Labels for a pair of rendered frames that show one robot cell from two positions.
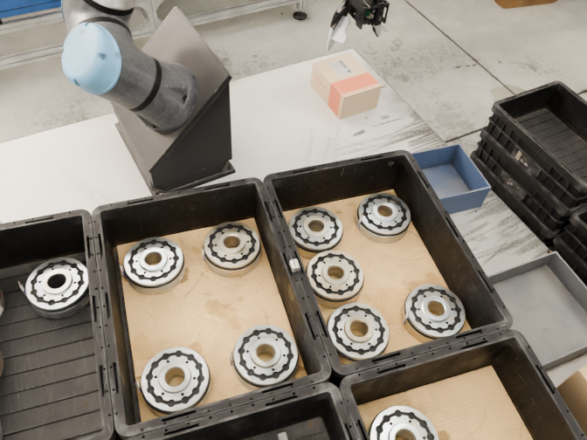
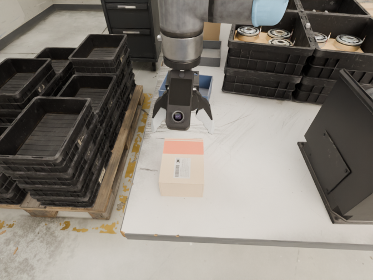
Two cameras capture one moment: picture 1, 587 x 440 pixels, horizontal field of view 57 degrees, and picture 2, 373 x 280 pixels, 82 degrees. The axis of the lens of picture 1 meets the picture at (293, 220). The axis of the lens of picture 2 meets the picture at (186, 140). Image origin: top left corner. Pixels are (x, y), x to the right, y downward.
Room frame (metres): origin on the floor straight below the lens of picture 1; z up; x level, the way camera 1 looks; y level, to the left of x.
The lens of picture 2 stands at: (1.51, 0.12, 1.26)
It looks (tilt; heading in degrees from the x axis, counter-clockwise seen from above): 48 degrees down; 215
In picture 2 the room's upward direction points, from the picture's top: straight up
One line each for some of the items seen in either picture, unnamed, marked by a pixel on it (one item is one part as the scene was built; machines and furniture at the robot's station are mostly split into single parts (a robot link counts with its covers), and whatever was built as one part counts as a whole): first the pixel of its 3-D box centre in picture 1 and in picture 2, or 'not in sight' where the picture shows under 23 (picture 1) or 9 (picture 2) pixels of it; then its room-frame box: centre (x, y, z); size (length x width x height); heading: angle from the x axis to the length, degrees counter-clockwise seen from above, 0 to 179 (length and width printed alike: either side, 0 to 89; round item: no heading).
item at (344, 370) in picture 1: (376, 248); (268, 27); (0.54, -0.15, 0.92); 0.40 x 0.30 x 0.02; 22
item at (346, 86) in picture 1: (344, 85); (182, 166); (1.21, -0.10, 0.74); 0.16 x 0.12 x 0.07; 33
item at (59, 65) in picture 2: not in sight; (61, 79); (0.84, -1.59, 0.31); 0.40 x 0.30 x 0.34; 33
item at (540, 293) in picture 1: (530, 315); (195, 51); (0.55, -0.49, 0.73); 0.27 x 0.20 x 0.05; 117
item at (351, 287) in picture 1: (334, 274); (280, 43); (0.52, -0.08, 0.86); 0.10 x 0.10 x 0.01
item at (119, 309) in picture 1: (203, 304); (339, 46); (0.43, 0.13, 0.87); 0.40 x 0.30 x 0.11; 22
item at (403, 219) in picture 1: (384, 213); not in sight; (0.67, -0.17, 0.86); 0.10 x 0.10 x 0.01
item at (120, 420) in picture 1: (202, 288); (346, 34); (0.43, 0.13, 0.92); 0.40 x 0.30 x 0.02; 22
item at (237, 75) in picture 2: not in sight; (258, 63); (0.54, -0.15, 0.76); 0.40 x 0.30 x 0.12; 22
